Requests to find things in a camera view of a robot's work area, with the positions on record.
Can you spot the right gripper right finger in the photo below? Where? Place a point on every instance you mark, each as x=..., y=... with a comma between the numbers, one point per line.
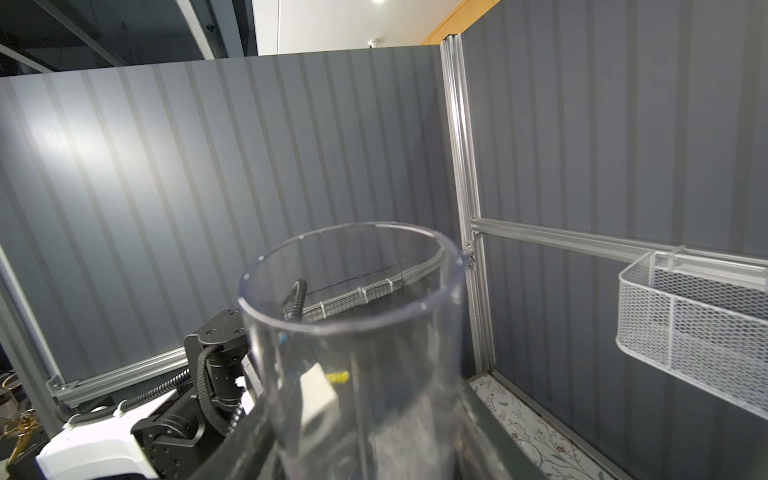
x=483, y=448

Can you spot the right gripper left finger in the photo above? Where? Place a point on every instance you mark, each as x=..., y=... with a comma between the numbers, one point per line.
x=242, y=454

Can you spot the clear wine glass front sticker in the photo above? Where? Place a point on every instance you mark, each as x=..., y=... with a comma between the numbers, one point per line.
x=403, y=351

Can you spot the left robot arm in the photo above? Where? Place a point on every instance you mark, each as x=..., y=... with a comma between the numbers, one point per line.
x=168, y=432

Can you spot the yellow black striped object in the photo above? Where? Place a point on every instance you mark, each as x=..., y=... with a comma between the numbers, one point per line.
x=338, y=377

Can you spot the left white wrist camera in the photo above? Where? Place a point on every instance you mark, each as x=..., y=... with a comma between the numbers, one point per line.
x=319, y=401

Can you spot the black wire wall basket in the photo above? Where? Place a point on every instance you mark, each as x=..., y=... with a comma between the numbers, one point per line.
x=356, y=291

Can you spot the white mesh wall basket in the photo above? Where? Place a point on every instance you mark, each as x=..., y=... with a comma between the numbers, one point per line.
x=701, y=320

